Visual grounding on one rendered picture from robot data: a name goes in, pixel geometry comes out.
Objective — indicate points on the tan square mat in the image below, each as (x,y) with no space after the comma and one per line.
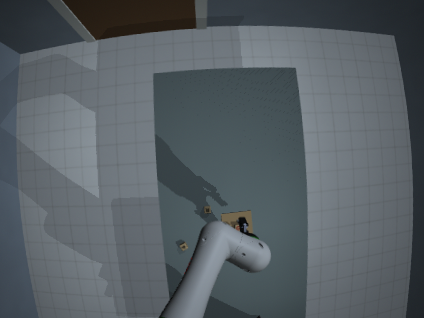
(231,218)

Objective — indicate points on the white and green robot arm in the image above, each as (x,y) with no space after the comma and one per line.
(217,242)

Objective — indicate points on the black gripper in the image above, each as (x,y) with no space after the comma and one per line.
(243,224)

